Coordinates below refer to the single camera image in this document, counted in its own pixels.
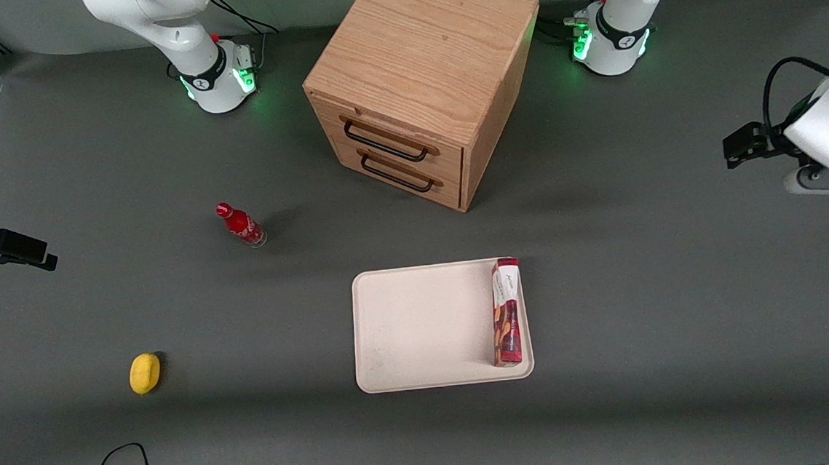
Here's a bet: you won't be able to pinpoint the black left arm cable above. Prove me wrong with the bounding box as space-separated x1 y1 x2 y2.
759 54 829 138

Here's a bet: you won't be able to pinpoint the wooden drawer black handle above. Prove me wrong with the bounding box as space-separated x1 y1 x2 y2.
323 116 467 221
308 84 466 191

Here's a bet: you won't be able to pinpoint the red cola bottle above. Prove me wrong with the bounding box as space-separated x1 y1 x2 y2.
215 199 268 251

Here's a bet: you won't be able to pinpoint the wooden drawer cabinet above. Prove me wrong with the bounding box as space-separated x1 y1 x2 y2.
296 0 554 223

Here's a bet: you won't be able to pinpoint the red cookie box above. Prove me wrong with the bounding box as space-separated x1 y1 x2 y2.
487 257 527 368

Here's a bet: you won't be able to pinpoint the black right arm base cables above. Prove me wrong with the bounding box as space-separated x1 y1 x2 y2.
211 0 282 76

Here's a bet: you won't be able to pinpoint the black arm base cables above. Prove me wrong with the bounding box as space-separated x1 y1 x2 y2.
211 0 282 76
536 0 617 46

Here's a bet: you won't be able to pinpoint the white rectangular tray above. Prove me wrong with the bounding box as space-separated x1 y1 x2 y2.
349 255 536 396

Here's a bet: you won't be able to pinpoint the black left arm base cables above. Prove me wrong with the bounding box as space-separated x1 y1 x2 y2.
536 0 617 46

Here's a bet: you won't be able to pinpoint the yellow lemon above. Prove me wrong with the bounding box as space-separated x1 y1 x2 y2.
127 351 164 396

